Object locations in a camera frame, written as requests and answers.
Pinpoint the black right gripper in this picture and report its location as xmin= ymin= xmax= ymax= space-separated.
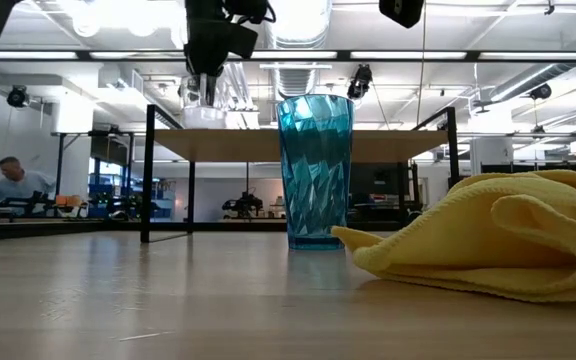
xmin=378 ymin=0 xmax=426 ymax=29

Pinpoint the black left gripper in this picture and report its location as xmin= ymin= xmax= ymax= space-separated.
xmin=183 ymin=0 xmax=242 ymax=108

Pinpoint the small white cup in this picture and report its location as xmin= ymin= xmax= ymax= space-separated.
xmin=179 ymin=74 xmax=228 ymax=131

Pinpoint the blue faceted plastic tumbler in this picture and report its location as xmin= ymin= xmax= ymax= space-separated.
xmin=275 ymin=94 xmax=356 ymax=252

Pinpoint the person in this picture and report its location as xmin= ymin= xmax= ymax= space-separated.
xmin=0 ymin=156 xmax=58 ymax=207

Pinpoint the yellow microfibre cloth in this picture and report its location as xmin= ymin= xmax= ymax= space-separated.
xmin=330 ymin=169 xmax=576 ymax=304

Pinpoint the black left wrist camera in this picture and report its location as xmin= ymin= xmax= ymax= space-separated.
xmin=226 ymin=22 xmax=260 ymax=60

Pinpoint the wooden shelf with black frame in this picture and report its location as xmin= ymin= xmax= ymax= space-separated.
xmin=139 ymin=103 xmax=462 ymax=245

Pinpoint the black ceiling-hung camera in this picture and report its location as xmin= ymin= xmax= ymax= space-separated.
xmin=346 ymin=63 xmax=374 ymax=101
xmin=528 ymin=82 xmax=553 ymax=102
xmin=6 ymin=84 xmax=31 ymax=109

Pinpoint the black overhead frame beam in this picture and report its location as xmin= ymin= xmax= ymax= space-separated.
xmin=0 ymin=48 xmax=576 ymax=64

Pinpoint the silver ceiling air duct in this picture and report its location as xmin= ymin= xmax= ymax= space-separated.
xmin=265 ymin=0 xmax=334 ymax=100

